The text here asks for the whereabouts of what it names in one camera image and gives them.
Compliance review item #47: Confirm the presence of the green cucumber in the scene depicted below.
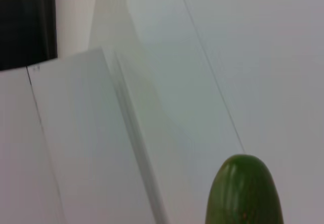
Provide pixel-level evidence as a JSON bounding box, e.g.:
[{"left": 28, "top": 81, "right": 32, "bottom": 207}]
[{"left": 205, "top": 154, "right": 284, "bottom": 224}]

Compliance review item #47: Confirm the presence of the black wall panel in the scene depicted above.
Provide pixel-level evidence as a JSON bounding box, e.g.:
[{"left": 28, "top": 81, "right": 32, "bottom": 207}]
[{"left": 0, "top": 0, "right": 58, "bottom": 71}]

